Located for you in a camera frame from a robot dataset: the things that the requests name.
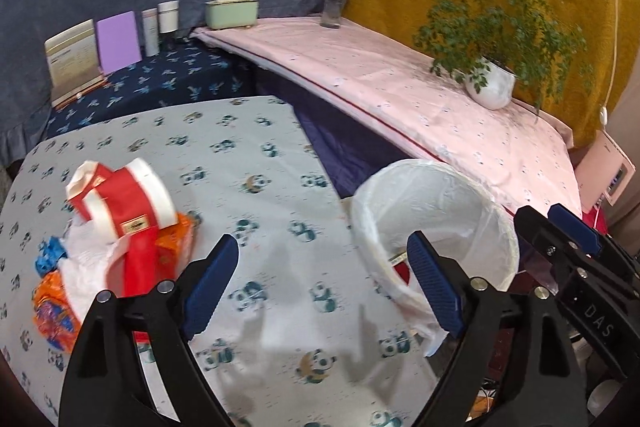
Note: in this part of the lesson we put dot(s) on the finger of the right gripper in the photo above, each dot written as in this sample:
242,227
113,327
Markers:
592,242
551,243

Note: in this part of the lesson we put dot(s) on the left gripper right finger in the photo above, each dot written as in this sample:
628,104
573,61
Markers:
541,384

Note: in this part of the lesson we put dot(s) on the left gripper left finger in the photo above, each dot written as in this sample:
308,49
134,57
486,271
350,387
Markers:
104,384

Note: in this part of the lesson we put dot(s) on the white tissue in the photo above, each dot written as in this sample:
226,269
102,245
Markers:
90,265

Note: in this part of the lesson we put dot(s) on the blue wrapper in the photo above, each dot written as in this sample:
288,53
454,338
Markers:
50,253

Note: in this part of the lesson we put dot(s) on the red white paper cup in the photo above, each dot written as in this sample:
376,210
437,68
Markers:
123,201

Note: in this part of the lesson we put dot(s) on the orange snack wrapper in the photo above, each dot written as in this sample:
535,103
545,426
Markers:
53,316

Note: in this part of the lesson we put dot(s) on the red card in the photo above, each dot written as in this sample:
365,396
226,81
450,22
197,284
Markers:
134,270

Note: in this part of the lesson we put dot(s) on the white trash bin with liner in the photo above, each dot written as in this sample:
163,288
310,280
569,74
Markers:
457,215

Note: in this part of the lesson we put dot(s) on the pink white appliance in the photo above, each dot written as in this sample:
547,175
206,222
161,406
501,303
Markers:
604,173

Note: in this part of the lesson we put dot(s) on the potted green plant white pot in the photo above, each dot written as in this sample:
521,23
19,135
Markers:
529,39

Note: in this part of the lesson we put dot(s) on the pink bed sheet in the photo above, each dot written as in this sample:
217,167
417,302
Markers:
519,157

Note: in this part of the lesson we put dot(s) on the navy floral cloth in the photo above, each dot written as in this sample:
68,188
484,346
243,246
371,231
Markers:
190,72

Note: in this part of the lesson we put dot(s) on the beige book on stand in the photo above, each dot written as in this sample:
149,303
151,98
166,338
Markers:
73,62

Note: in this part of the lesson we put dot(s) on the purple card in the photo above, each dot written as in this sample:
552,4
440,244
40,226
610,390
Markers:
118,43

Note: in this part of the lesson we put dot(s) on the white tall tube bottle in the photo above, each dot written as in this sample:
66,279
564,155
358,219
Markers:
150,32

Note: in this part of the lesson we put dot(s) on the white cylindrical jar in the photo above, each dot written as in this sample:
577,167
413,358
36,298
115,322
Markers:
168,16

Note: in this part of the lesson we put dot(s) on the mint green tissue box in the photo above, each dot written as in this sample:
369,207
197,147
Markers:
224,14

